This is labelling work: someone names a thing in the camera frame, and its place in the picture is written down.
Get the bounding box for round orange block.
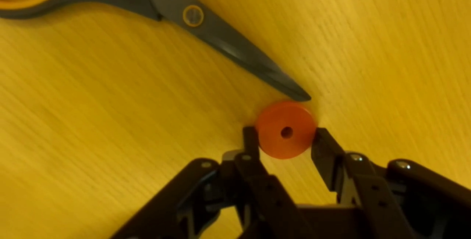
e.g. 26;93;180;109
255;101;318;160

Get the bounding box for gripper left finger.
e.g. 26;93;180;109
110;126;317;239

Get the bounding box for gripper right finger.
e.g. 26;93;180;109
311;128;471;239

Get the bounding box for grey and orange scissors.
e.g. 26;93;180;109
0;0;312;102

